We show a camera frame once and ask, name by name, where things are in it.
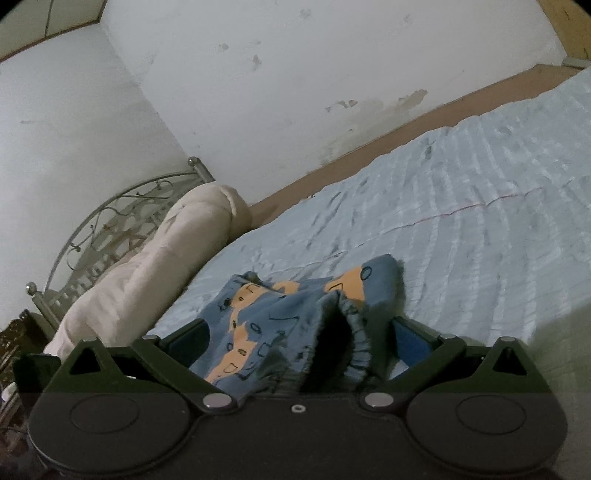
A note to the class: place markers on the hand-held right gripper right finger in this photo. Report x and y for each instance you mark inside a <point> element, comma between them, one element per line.
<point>413,344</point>

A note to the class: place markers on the light blue quilted blanket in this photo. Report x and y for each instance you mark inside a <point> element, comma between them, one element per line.
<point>438,207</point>

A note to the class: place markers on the brown bed sheet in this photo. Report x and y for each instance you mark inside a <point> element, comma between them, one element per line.
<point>369,143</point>

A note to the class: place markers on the dark carved wooden furniture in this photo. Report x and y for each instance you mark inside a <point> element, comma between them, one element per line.
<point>14,346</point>

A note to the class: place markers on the grey metal scrollwork headboard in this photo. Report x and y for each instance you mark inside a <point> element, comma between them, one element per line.
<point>115,217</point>

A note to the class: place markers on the blue pants with orange print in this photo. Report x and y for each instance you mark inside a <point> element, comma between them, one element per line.
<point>263,323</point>

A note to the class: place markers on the cream pillow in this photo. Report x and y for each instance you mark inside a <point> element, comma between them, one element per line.
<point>152,277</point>

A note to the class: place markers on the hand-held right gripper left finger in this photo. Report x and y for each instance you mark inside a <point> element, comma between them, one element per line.
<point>184,341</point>

